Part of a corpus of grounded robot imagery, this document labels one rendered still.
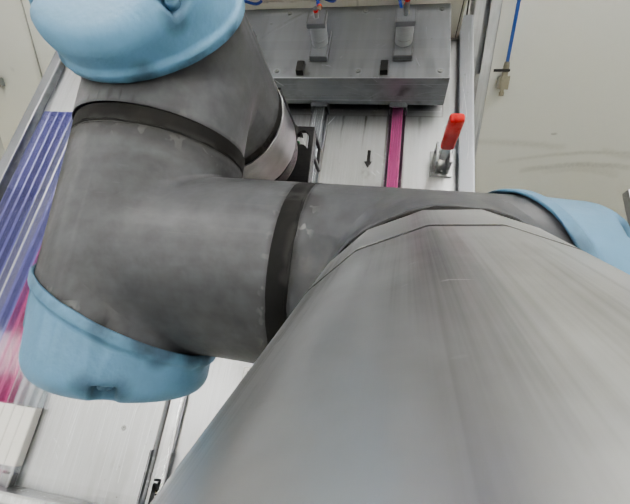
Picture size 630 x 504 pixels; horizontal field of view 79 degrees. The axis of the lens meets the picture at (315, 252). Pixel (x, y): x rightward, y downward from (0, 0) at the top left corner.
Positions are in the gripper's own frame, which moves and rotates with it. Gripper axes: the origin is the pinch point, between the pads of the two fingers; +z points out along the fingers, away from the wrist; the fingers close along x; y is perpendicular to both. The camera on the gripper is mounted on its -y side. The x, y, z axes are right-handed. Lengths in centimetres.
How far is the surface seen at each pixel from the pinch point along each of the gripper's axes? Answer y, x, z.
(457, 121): 11.6, -17.0, -7.2
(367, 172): 9.8, -7.7, 3.1
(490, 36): 35.1, -24.0, 9.5
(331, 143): 14.2, -2.2, 4.0
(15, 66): 118, 217, 129
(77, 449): -27.4, 21.3, -4.2
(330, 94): 20.4, -1.7, 2.0
